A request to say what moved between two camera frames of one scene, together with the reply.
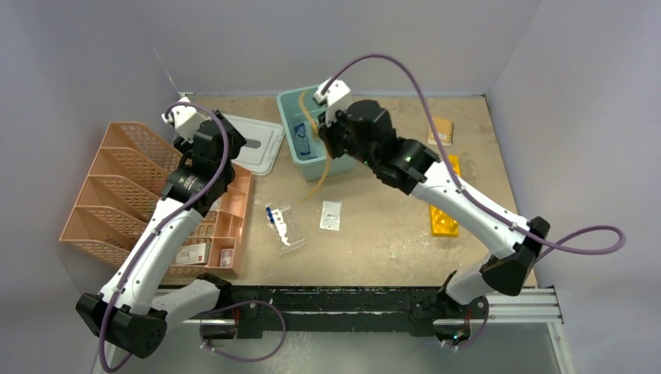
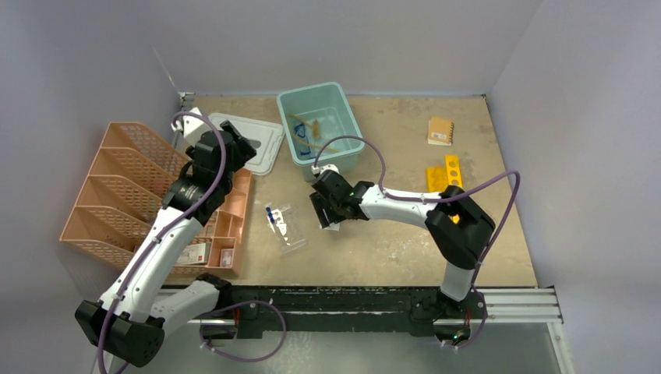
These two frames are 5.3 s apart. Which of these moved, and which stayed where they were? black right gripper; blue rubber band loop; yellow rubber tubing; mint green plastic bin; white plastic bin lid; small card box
Moved: yellow rubber tubing; black right gripper
Stayed: mint green plastic bin; blue rubber band loop; small card box; white plastic bin lid
